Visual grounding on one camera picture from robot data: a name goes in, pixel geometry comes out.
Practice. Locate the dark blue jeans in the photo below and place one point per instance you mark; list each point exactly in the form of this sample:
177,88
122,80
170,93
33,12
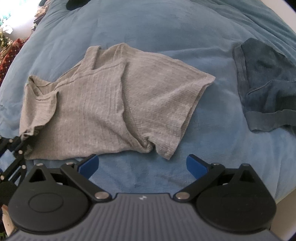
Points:
266,86

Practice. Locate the black garment on bed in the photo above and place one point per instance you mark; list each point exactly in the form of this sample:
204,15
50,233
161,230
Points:
74,4

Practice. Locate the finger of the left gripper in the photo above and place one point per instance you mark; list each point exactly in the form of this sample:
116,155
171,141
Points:
12,177
15,145

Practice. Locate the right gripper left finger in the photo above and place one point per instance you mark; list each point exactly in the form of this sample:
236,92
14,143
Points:
55,199

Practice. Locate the grey polo shirt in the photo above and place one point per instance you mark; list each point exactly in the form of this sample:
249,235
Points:
113,100

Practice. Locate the red patterned tablecloth table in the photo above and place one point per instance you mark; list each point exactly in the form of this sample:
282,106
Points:
9,55

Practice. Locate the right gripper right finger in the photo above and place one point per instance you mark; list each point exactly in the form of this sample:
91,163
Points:
231,200

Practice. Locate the plaid bed sheet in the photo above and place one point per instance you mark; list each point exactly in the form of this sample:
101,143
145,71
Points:
9,226

